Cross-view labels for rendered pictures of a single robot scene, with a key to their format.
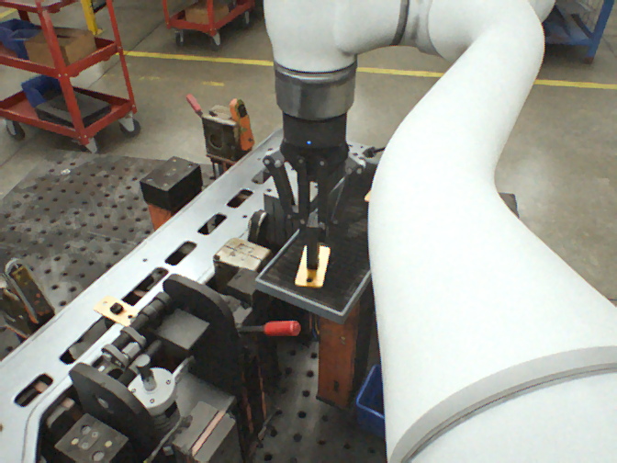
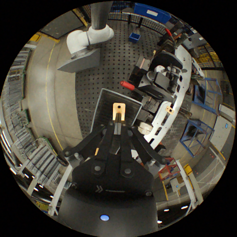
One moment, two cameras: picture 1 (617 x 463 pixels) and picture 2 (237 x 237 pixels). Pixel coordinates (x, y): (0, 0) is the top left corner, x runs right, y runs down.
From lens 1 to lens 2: 0.57 m
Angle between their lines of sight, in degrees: 28
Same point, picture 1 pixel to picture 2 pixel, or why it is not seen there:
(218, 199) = not seen: hidden behind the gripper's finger
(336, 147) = (78, 184)
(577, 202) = not seen: hidden behind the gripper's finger
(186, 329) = (161, 80)
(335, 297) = (106, 99)
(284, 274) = (131, 109)
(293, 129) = (145, 228)
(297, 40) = not seen: outside the picture
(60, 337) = (178, 102)
